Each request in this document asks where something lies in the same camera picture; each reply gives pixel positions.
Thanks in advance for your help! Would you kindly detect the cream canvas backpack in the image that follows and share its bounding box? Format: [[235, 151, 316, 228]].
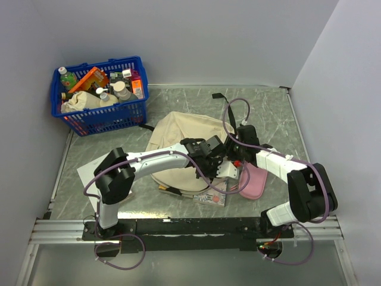
[[146, 111, 235, 195]]

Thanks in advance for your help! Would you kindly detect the white book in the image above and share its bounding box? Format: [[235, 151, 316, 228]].
[[76, 158, 135, 212]]

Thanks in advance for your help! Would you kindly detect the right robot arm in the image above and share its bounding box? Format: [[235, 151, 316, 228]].
[[226, 125, 338, 237]]

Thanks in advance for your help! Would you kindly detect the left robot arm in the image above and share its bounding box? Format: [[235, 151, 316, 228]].
[[93, 135, 226, 240]]

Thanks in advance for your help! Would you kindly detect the floral cover book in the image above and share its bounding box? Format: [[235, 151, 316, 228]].
[[193, 188, 226, 207]]

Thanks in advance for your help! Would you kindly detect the blue Jane Eyre book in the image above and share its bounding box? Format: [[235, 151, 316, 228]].
[[158, 185, 193, 198]]

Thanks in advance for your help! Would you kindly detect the pink pencil case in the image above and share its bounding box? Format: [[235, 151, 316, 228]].
[[233, 161, 267, 200]]

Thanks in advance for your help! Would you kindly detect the pink orange carton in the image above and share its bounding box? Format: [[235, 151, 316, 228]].
[[130, 70, 145, 99]]

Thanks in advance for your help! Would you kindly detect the grey pump bottle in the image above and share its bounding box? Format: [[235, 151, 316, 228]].
[[110, 81, 138, 103]]

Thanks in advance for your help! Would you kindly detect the blue plastic basket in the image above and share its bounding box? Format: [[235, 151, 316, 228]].
[[50, 55, 149, 136]]

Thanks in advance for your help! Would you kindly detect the cream lotion bottle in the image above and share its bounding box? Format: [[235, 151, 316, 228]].
[[96, 87, 119, 107]]

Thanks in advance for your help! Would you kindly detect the black product box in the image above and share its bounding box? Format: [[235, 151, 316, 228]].
[[109, 71, 132, 91]]

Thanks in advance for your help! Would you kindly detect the beige cloth pouch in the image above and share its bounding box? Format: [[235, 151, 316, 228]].
[[61, 91, 101, 113]]

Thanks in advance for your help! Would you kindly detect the orange snack box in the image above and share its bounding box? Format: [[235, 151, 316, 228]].
[[69, 67, 109, 93]]

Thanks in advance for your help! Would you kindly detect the green soda bottle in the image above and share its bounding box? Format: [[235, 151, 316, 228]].
[[58, 67, 78, 91]]

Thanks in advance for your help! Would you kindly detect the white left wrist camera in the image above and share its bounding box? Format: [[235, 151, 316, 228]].
[[216, 161, 239, 179]]

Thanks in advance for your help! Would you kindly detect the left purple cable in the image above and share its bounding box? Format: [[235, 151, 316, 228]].
[[83, 150, 251, 271]]

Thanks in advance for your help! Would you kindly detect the purple cable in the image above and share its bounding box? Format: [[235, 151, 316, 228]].
[[222, 98, 331, 265], [83, 150, 251, 271]]

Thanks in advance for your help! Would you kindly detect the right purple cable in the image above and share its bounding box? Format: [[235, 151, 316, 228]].
[[222, 98, 331, 265]]

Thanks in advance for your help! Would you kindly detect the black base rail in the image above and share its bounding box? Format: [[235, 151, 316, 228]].
[[82, 217, 294, 254]]

